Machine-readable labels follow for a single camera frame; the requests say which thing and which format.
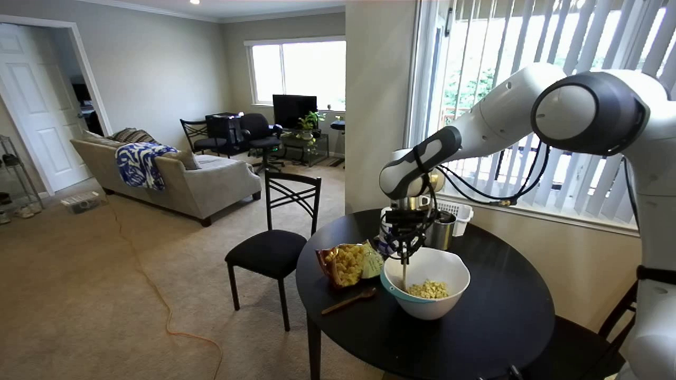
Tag white plastic basket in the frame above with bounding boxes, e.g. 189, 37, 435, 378
437, 200, 474, 238

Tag white vertical blinds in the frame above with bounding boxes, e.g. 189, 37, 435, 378
420, 0, 676, 229

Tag white bowl with blue rim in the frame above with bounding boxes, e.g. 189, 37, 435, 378
380, 246, 471, 321

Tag black monitor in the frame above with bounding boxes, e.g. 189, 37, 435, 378
272, 94, 318, 130

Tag potted plant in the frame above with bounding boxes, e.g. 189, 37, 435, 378
297, 110, 327, 141

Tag window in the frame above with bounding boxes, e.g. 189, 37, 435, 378
244, 35, 347, 112

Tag striped cushion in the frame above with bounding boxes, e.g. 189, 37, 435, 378
108, 127, 159, 146

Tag metal cup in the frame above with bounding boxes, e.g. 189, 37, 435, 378
425, 211, 457, 251

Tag blue and white blanket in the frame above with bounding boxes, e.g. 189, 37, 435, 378
115, 142, 179, 191

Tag yellow cereal pieces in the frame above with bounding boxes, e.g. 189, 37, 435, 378
407, 280, 450, 300

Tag glass media table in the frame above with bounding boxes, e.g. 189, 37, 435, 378
279, 129, 331, 168

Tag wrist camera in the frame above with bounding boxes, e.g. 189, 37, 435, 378
384, 209, 430, 224

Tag grey cushion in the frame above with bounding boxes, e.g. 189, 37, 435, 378
176, 149, 202, 171

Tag black dining chair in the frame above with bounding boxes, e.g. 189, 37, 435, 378
520, 279, 638, 380
224, 168, 323, 333

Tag black metal chair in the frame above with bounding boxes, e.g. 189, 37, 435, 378
180, 118, 231, 158

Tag white door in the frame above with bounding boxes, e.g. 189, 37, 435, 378
0, 23, 91, 194

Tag grey sofa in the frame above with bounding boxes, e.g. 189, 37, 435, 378
70, 130, 263, 228

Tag open snack bag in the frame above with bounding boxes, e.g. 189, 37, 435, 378
315, 240, 385, 290

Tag metal shoe rack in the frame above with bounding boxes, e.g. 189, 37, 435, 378
0, 134, 46, 213

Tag orange cable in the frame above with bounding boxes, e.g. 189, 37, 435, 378
107, 203, 224, 380

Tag wooden spoon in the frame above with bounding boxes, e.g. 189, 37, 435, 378
321, 287, 378, 316

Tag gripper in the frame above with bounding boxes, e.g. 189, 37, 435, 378
388, 222, 427, 264

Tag black office chair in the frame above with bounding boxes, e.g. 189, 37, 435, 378
240, 112, 286, 174

